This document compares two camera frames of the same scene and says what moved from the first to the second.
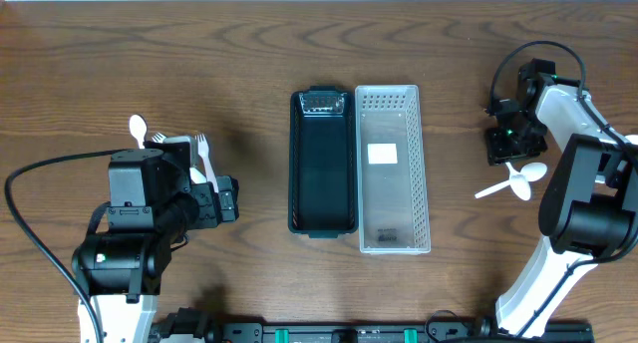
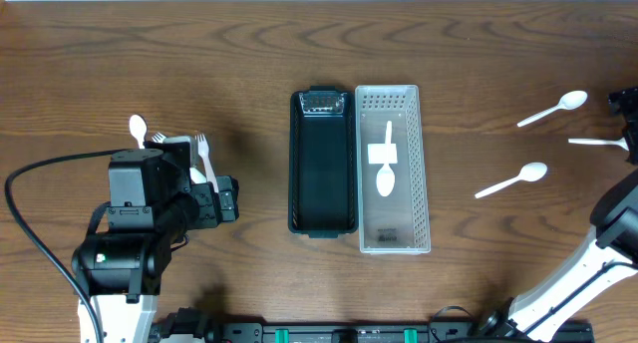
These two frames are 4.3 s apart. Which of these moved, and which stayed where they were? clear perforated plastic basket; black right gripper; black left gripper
Moved: black right gripper
Stayed: black left gripper; clear perforated plastic basket
